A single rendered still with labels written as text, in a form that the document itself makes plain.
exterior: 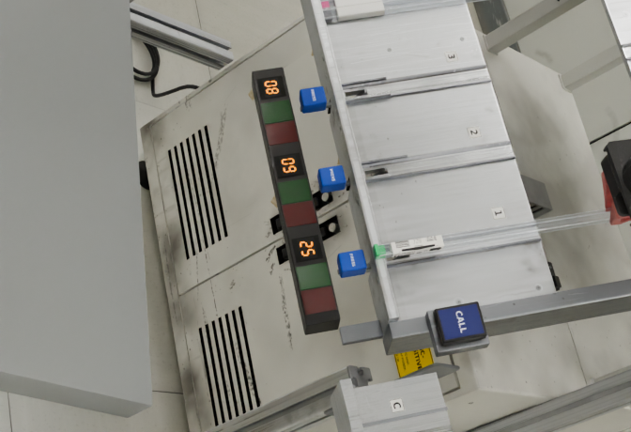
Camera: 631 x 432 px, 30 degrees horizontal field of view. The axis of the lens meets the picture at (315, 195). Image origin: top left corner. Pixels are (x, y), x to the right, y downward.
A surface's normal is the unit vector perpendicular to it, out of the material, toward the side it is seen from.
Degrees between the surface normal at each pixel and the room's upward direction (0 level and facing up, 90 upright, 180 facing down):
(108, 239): 0
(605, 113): 90
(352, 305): 90
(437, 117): 45
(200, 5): 0
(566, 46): 90
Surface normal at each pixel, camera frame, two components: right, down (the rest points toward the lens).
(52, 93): 0.73, -0.42
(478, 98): 0.06, -0.44
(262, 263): -0.65, -0.19
